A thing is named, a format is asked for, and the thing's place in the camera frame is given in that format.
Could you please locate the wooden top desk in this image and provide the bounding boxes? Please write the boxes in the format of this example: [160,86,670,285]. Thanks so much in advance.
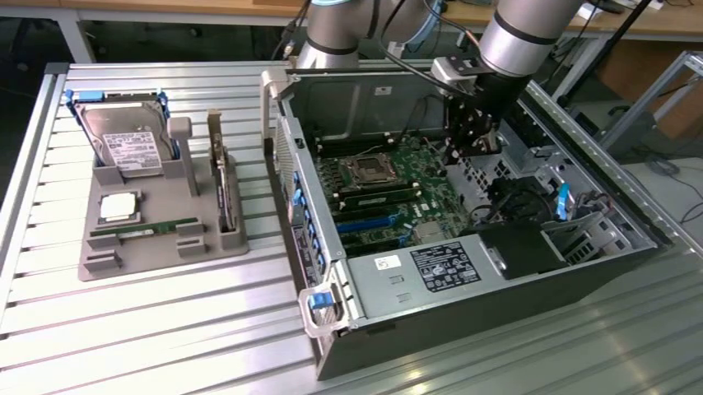
[439,0,703,42]

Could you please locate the green motherboard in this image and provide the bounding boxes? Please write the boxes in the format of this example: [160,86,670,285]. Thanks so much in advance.
[315,137,480,257]

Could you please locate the aluminium profile frame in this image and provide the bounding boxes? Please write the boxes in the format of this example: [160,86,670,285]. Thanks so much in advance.
[596,50,703,154]

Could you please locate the CPU socket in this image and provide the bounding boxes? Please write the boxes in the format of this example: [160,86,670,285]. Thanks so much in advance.
[339,153,398,184]

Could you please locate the black slanted pole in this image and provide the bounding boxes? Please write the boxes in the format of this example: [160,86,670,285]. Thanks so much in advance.
[554,0,656,105]

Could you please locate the graphics card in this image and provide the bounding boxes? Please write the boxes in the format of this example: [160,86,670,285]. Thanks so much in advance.
[207,108,244,234]

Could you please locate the light blue cable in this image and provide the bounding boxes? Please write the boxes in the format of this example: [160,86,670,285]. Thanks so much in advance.
[407,0,444,47]

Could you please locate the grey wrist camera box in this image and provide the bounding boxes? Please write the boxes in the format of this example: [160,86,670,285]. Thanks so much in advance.
[430,55,494,99]

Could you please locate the blue disk bay latch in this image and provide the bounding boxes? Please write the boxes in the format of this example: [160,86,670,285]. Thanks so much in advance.
[552,183,574,223]

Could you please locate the silver chipset heatsink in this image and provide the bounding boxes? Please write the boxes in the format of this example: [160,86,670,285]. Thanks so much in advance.
[414,224,447,244]

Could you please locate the grey power supply unit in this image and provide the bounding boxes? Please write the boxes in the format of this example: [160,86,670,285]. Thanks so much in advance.
[344,234,507,323]

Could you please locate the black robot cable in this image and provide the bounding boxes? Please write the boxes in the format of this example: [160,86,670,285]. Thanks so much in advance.
[376,0,458,98]

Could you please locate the silver CPU chip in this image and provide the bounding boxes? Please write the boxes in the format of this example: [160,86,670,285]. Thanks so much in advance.
[96,192,140,224]

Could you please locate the open black PC case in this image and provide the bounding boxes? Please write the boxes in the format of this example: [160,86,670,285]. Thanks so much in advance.
[259,67,678,382]

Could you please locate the blue expansion slot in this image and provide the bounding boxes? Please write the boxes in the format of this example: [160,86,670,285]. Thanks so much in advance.
[335,216,408,235]

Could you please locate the hard disk in blue caddy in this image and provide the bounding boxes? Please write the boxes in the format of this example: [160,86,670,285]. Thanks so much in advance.
[64,89,184,179]

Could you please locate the grey parts rack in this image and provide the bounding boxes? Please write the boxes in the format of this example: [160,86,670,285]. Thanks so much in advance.
[77,116,252,283]

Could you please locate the installed green RAM stick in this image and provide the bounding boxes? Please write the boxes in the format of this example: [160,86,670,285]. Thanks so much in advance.
[336,184,422,207]

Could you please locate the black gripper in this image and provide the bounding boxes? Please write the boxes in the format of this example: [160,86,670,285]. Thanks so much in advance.
[440,73,532,166]

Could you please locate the white frame desk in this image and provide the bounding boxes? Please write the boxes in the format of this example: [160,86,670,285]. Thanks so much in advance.
[0,0,310,63]

